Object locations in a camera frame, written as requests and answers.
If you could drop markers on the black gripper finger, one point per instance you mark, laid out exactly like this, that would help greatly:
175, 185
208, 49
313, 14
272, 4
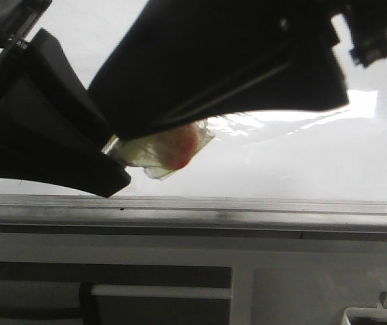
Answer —
184, 61
50, 130

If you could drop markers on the white marker with tape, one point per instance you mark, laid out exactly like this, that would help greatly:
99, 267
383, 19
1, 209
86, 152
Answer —
161, 154

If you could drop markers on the white whiteboard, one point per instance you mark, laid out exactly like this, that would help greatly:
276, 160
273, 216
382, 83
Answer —
335, 155

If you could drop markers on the white shelf bar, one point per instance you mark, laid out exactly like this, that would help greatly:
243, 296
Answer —
161, 292

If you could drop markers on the white bin corner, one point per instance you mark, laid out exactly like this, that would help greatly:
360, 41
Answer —
359, 315

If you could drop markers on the aluminium whiteboard frame rail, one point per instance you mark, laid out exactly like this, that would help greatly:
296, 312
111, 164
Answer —
201, 215

